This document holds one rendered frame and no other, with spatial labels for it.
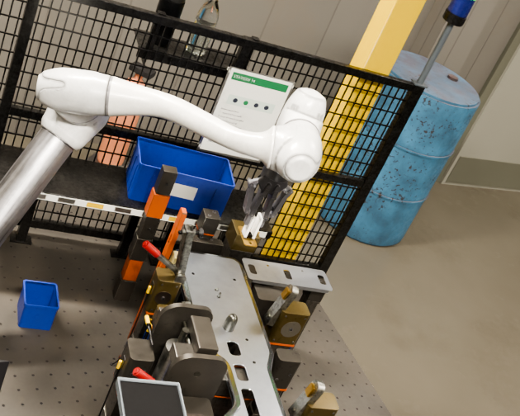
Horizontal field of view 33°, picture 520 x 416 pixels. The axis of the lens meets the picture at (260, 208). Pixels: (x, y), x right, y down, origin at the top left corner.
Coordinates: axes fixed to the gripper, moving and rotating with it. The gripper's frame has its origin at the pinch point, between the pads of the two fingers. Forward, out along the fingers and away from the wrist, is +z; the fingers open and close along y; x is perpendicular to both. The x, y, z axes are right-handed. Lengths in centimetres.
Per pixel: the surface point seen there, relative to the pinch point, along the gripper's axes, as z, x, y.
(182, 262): 14.0, -2.0, -15.6
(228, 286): 25.6, 4.8, 3.7
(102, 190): 22, 39, -31
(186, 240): 6.8, -2.0, -16.8
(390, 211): 101, 188, 176
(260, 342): 25.6, -17.4, 7.9
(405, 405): 126, 63, 144
